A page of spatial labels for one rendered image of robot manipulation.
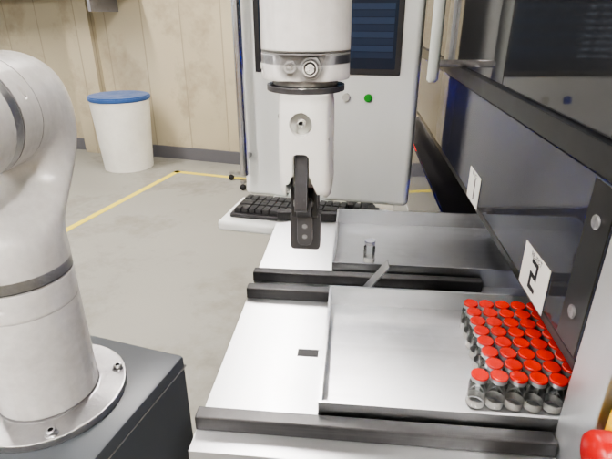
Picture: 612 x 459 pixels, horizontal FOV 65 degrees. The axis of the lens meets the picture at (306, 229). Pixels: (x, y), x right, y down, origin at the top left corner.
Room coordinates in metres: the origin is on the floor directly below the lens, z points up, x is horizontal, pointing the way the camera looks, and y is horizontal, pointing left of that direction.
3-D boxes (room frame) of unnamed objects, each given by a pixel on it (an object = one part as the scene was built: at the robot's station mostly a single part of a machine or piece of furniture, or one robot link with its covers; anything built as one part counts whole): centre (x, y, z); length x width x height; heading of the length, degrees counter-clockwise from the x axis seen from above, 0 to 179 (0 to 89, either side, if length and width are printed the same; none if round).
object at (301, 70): (0.48, 0.00, 1.27); 0.09 x 0.08 x 0.03; 174
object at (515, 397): (0.53, -0.26, 0.90); 0.18 x 0.02 x 0.05; 175
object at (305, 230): (0.46, 0.00, 1.12); 0.03 x 0.03 x 0.07; 84
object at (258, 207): (1.25, 0.00, 0.82); 0.40 x 0.14 x 0.02; 77
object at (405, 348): (0.53, -0.20, 0.90); 0.34 x 0.26 x 0.04; 84
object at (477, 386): (0.45, -0.21, 0.90); 0.02 x 0.02 x 0.05
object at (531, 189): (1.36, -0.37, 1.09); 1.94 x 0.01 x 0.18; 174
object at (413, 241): (0.87, -0.23, 0.90); 0.34 x 0.26 x 0.04; 84
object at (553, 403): (0.52, -0.31, 0.90); 0.18 x 0.02 x 0.05; 175
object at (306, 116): (0.48, 0.00, 1.21); 0.10 x 0.07 x 0.11; 174
